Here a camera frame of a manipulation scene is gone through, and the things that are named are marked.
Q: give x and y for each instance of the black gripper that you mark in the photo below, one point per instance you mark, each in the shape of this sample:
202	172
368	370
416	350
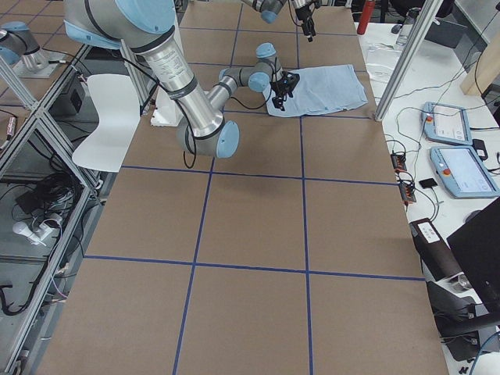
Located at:
303	12
280	86

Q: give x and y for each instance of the light blue button shirt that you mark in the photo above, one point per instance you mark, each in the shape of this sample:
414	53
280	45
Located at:
323	90

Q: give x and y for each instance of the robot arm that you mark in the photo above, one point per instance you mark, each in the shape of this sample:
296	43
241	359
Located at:
147	28
270	9

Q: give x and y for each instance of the red bottle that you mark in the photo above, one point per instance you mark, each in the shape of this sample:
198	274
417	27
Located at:
364	20

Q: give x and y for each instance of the clear plastic bag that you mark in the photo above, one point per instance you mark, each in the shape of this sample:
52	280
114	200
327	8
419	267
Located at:
380	60

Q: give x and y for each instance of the clear water bottle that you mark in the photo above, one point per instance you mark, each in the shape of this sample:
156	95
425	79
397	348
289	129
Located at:
406	28

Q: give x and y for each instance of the grey orange USB hub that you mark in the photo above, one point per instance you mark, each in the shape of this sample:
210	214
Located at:
398	162

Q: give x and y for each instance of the upper teach pendant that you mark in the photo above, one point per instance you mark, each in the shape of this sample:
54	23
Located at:
447	124

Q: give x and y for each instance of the teach pendant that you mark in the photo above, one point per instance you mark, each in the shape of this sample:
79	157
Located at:
447	124
462	172

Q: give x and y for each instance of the small black phone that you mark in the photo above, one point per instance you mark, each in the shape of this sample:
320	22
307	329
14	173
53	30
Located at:
428	183

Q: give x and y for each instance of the white plastic chair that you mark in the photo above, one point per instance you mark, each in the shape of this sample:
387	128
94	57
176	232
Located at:
118	108

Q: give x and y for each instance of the wooden board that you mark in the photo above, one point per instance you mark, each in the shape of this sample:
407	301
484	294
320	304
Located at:
484	71

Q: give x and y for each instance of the lower teach pendant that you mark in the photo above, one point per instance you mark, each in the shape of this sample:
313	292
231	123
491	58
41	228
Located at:
462	172

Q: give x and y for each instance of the black box with label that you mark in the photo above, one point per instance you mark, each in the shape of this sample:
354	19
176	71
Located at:
433	250

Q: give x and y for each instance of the black monitor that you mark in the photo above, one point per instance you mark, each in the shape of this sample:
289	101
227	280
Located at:
475	246

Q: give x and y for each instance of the white power strip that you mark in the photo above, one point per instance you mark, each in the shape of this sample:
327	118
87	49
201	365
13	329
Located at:
38	235

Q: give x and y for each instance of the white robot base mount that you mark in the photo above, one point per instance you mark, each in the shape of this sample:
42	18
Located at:
166	112

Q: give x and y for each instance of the grey aluminium frame post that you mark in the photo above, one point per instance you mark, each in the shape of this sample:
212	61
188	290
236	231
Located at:
429	11

